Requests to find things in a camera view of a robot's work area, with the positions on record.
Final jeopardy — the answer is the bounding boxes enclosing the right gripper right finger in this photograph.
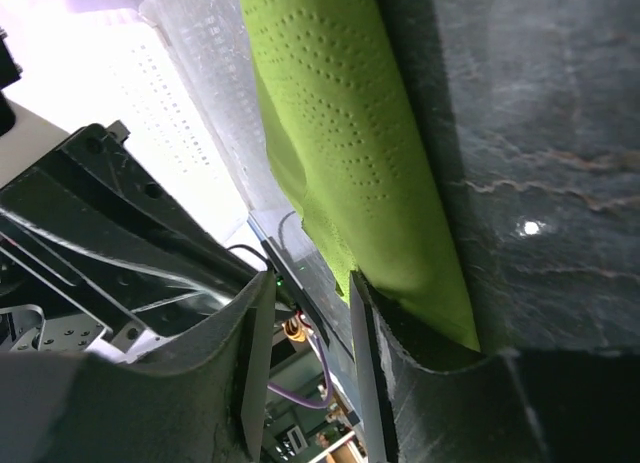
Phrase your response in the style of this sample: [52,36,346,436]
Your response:
[350,272,639,462]

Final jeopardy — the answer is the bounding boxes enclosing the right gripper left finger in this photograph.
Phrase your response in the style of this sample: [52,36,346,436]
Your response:
[1,271,276,462]

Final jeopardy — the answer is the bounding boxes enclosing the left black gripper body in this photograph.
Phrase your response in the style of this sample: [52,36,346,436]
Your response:
[1,122,255,351]

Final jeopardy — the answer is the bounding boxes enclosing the green paper napkin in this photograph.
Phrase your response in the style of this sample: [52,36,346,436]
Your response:
[240,0,480,350]

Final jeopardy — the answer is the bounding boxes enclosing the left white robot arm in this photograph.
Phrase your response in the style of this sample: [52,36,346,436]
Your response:
[1,99,255,353]

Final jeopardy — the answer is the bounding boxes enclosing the empty white plastic basket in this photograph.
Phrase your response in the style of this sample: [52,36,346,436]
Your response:
[64,7,251,239]

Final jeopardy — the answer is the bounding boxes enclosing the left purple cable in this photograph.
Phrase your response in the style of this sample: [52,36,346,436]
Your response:
[267,332,335,410]

